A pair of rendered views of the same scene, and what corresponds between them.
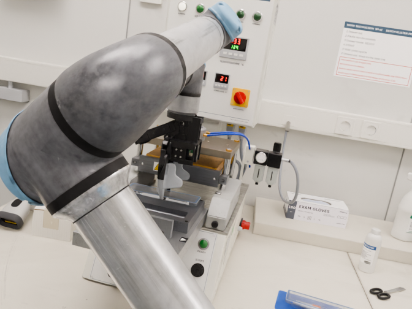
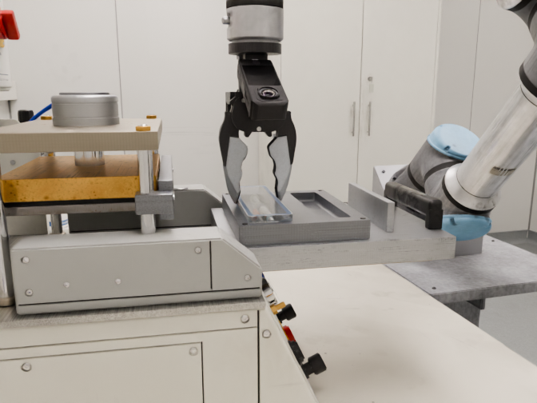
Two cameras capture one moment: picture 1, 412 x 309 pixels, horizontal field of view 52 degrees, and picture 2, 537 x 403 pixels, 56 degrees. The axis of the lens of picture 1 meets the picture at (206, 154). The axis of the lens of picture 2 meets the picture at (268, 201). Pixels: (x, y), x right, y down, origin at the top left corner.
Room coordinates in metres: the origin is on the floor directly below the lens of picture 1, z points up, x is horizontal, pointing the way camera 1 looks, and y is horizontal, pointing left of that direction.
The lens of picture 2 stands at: (1.22, 0.73, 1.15)
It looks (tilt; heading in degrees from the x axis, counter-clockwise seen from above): 12 degrees down; 249
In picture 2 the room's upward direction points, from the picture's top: straight up
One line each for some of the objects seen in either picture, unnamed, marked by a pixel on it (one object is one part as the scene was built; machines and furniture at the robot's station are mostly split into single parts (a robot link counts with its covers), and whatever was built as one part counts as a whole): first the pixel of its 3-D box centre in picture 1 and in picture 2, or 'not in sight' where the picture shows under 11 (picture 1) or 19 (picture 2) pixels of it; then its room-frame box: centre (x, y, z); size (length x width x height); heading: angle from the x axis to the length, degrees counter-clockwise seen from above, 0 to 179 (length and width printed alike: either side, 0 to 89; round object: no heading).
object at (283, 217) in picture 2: (162, 197); (258, 206); (0.99, 0.09, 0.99); 0.18 x 0.06 x 0.02; 80
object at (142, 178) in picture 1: (132, 181); (144, 267); (1.16, 0.20, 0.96); 0.25 x 0.05 x 0.07; 170
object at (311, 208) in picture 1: (314, 208); not in sight; (1.57, -0.46, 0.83); 0.23 x 0.12 x 0.07; 86
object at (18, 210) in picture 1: (24, 207); not in sight; (1.25, 0.55, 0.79); 0.20 x 0.08 x 0.08; 175
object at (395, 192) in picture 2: not in sight; (410, 203); (0.77, 0.13, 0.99); 0.15 x 0.02 x 0.04; 80
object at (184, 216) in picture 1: (156, 206); (288, 213); (0.95, 0.10, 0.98); 0.20 x 0.17 x 0.03; 80
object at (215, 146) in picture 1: (198, 146); (65, 143); (1.23, 0.02, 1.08); 0.31 x 0.24 x 0.13; 80
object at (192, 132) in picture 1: (181, 138); (254, 90); (0.98, 0.06, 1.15); 0.09 x 0.08 x 0.12; 80
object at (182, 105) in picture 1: (183, 103); (252, 28); (0.99, 0.07, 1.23); 0.08 x 0.08 x 0.05
